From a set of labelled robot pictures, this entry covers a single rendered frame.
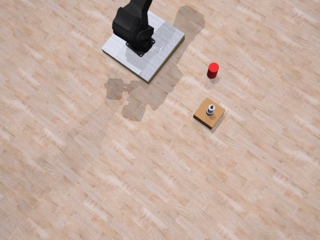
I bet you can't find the dark red cylinder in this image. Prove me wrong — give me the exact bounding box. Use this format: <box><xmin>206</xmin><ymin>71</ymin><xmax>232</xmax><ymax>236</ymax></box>
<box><xmin>207</xmin><ymin>62</ymin><xmax>219</xmax><ymax>79</ymax></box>

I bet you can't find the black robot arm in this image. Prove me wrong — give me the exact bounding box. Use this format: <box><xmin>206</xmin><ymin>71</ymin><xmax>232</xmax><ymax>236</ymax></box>
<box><xmin>112</xmin><ymin>0</ymin><xmax>155</xmax><ymax>57</ymax></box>

